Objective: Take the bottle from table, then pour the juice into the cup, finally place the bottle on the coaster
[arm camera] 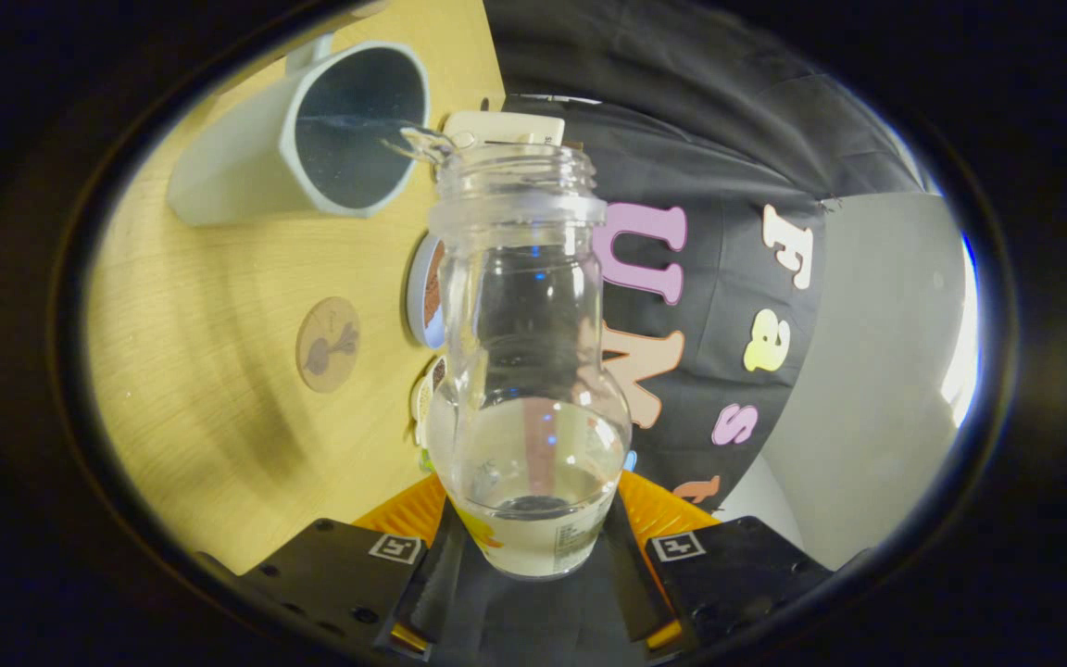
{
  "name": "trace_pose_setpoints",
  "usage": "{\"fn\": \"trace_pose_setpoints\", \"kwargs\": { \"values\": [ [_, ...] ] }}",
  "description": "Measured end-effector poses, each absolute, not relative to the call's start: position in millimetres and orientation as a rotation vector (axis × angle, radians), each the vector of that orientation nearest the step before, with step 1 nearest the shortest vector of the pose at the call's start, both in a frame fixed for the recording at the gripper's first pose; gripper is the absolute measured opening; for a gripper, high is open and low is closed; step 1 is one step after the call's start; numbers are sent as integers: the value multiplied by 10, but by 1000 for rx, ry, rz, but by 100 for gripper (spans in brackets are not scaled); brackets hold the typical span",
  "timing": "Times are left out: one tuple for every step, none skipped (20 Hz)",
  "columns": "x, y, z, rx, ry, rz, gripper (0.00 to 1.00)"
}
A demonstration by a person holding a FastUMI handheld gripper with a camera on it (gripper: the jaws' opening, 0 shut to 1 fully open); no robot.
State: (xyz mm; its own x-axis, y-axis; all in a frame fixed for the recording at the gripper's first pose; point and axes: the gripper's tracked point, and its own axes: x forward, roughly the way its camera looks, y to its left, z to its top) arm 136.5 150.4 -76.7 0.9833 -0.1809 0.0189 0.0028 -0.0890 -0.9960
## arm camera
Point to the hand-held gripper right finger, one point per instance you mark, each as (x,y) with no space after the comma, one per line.
(637,588)

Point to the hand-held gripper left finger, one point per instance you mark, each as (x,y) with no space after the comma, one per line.
(427,593)

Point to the clear glass juice bottle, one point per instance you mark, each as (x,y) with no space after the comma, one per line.
(529,445)

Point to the round cork coaster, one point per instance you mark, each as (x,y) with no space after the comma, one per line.
(325,324)

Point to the white divided dish with beans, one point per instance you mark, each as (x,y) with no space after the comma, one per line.
(422,398)

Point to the blue plate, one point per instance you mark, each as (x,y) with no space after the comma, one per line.
(415,296)

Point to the brown food pieces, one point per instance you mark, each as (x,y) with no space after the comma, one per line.
(434,287)

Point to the wooden table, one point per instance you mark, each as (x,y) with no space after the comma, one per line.
(200,371)

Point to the ceiling light panel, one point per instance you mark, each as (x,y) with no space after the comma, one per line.
(960,352)

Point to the black backdrop cloth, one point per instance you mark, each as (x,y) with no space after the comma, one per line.
(728,139)

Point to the white toaster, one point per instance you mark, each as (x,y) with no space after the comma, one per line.
(506,128)

